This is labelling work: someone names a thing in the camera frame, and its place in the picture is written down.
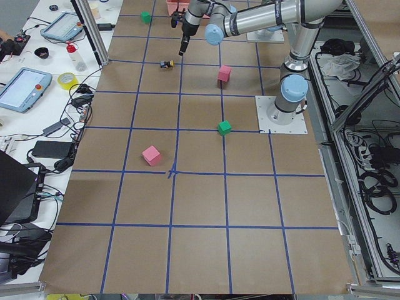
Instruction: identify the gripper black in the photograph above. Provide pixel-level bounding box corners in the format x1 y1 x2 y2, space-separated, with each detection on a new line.
178 22 198 56

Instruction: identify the yellow push button switch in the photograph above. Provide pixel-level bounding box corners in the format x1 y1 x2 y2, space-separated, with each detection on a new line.
159 60 174 69

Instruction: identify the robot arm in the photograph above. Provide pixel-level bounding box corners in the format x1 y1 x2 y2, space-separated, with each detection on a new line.
171 0 341 114

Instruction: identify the pink plastic bin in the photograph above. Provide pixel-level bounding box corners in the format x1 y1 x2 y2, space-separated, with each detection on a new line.
166 0 190 16

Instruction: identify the green cube near bin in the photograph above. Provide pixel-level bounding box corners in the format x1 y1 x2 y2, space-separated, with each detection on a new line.
141 11 152 24

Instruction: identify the pink cube near centre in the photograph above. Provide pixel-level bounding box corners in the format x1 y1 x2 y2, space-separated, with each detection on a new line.
217 65 232 83

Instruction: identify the pink cube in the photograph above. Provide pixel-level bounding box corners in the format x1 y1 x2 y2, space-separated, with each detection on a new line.
217 65 232 83
142 145 162 166

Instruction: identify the green cube near base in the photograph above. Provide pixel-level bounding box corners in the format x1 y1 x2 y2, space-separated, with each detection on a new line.
217 120 232 136

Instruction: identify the clear bottle red cap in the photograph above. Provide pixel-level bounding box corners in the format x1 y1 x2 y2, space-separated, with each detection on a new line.
66 42 87 72

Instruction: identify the pink cube far side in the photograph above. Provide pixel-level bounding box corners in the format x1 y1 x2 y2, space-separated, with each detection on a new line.
142 145 162 166

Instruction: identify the teach pendant far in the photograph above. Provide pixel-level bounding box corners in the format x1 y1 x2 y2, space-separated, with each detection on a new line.
40 12 83 42

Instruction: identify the teach pendant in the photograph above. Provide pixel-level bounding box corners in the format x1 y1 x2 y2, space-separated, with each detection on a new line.
40 12 83 42
1 67 53 113

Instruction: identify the yellow tape roll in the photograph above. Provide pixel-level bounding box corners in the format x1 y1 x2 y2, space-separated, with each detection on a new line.
57 72 79 90

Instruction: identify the black bowl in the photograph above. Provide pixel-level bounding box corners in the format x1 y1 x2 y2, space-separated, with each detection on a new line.
34 47 49 59

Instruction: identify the white rag pile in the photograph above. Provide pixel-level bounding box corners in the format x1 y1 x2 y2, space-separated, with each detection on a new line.
321 54 361 81

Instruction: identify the teach pendant near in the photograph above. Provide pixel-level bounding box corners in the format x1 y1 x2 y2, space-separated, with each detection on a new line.
1 67 53 113

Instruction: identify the black power adapter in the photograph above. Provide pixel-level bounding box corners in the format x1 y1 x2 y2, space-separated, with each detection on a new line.
32 141 73 159

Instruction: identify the black laptop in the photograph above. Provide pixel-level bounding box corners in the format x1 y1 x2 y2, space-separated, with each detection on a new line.
1 151 45 225

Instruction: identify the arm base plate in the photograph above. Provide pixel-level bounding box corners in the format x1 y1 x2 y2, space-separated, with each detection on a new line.
246 29 284 44
255 96 308 134

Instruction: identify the aluminium frame post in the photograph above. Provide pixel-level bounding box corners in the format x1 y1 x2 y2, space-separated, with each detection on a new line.
70 0 109 68

